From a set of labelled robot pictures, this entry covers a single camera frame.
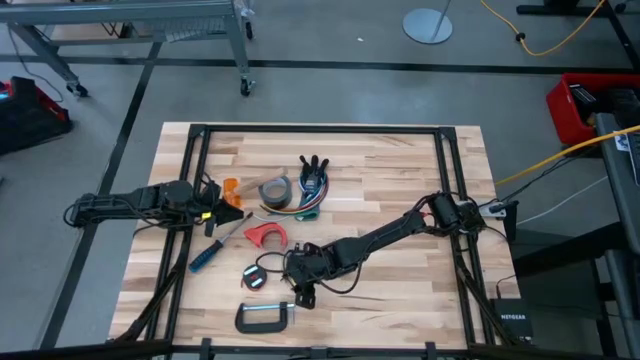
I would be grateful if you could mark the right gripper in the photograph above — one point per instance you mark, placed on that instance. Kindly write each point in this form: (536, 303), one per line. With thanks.
(310, 267)

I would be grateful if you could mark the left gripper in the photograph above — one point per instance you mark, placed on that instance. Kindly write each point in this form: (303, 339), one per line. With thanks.
(210, 205)

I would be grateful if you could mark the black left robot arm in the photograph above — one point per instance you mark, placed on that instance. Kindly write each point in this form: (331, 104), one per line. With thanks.
(125, 202)

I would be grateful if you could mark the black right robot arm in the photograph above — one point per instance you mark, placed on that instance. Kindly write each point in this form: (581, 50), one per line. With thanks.
(380, 237)

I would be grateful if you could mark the orange transparent safety glasses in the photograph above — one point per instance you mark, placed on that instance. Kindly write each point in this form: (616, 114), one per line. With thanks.
(231, 190)

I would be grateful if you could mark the red tape dispenser with roll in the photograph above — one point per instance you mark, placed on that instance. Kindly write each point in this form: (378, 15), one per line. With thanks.
(257, 232)

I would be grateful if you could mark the wooden block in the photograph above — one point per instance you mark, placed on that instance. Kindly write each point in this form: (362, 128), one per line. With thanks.
(252, 184)

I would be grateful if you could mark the black C-clamp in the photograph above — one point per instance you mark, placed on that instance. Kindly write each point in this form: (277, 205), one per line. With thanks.
(260, 328)

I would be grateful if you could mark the black and red crate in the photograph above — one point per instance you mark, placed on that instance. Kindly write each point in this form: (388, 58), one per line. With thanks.
(25, 120)

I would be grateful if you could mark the grey round stand base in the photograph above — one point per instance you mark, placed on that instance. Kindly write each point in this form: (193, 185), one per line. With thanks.
(422, 27)

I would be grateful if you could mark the red plastic bin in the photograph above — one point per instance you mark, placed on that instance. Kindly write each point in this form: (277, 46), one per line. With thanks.
(562, 115)

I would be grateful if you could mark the grey desk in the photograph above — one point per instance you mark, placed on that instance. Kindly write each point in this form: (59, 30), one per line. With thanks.
(620, 200)

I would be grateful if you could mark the black labelled box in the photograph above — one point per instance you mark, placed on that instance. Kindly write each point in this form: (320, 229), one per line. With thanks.
(582, 94)

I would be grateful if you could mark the white paper sticker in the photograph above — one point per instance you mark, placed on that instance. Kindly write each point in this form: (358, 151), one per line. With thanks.
(622, 142)

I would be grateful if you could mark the black stand legs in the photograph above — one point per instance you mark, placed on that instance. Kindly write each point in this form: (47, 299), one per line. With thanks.
(550, 9)

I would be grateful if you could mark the grey duct tape roll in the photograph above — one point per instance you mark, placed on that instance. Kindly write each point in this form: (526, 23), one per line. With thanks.
(264, 200)

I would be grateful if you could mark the black Netgear network switch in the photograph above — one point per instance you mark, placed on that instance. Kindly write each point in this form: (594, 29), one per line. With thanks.
(512, 320)

